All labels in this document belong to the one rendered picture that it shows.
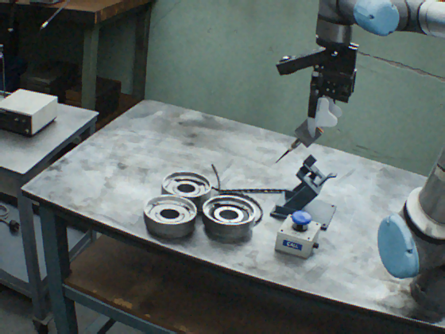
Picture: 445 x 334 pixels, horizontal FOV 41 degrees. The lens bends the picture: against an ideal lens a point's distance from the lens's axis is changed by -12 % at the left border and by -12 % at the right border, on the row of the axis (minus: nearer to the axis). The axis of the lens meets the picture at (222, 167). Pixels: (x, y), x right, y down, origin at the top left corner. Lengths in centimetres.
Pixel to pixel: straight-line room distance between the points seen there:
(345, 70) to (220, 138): 53
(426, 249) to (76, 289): 88
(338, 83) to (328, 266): 35
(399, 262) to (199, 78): 222
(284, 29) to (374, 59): 44
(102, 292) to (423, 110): 177
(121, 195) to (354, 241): 51
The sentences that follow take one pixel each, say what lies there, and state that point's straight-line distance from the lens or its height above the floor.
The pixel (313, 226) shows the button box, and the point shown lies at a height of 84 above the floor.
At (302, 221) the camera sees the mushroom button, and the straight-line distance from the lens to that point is 125.
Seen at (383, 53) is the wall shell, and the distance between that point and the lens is 278.
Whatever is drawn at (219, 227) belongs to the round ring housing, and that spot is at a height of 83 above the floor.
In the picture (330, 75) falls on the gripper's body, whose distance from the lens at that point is 124.
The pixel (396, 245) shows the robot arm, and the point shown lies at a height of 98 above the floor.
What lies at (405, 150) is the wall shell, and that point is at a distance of 292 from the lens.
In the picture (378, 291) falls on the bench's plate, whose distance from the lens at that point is 123.
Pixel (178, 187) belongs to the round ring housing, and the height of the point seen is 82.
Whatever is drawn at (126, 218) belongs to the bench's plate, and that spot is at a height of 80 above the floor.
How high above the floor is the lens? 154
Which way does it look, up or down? 29 degrees down
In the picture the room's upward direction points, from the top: 6 degrees clockwise
